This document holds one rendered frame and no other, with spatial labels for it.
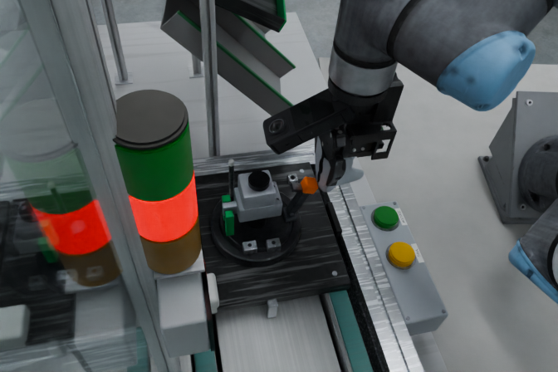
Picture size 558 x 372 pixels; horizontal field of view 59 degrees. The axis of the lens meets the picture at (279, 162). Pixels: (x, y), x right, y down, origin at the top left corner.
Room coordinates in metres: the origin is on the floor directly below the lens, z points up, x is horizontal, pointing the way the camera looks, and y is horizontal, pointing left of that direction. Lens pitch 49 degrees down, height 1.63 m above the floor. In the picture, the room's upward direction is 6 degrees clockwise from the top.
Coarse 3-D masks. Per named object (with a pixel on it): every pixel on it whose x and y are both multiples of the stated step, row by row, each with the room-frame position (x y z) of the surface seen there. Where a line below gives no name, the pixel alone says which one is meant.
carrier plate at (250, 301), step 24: (264, 168) 0.55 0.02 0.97; (288, 168) 0.55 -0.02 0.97; (216, 192) 0.49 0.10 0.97; (288, 192) 0.50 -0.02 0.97; (312, 216) 0.46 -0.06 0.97; (312, 240) 0.41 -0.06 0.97; (216, 264) 0.35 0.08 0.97; (288, 264) 0.37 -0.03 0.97; (312, 264) 0.37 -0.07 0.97; (336, 264) 0.37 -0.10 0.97; (240, 288) 0.32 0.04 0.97; (264, 288) 0.32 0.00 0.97; (288, 288) 0.33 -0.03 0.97; (312, 288) 0.33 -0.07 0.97; (336, 288) 0.34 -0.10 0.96
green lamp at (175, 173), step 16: (176, 144) 0.19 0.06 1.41; (128, 160) 0.18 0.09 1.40; (144, 160) 0.18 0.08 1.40; (160, 160) 0.19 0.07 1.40; (176, 160) 0.19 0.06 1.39; (192, 160) 0.21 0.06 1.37; (128, 176) 0.19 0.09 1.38; (144, 176) 0.18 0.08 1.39; (160, 176) 0.19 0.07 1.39; (176, 176) 0.19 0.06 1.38; (192, 176) 0.21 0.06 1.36; (128, 192) 0.19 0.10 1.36; (144, 192) 0.18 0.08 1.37; (160, 192) 0.19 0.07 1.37; (176, 192) 0.19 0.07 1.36
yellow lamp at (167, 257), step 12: (192, 228) 0.20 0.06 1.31; (144, 240) 0.19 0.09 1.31; (180, 240) 0.19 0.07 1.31; (192, 240) 0.20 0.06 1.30; (144, 252) 0.19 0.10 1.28; (156, 252) 0.18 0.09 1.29; (168, 252) 0.18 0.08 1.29; (180, 252) 0.19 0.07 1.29; (192, 252) 0.20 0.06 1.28; (156, 264) 0.18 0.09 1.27; (168, 264) 0.18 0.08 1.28; (180, 264) 0.19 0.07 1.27; (192, 264) 0.19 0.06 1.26
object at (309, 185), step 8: (296, 184) 0.44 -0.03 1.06; (304, 184) 0.44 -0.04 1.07; (312, 184) 0.44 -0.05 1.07; (296, 192) 0.43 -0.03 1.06; (304, 192) 0.43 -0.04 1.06; (312, 192) 0.44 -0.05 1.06; (296, 200) 0.44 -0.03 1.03; (304, 200) 0.44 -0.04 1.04; (288, 208) 0.44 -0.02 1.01; (296, 208) 0.44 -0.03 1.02
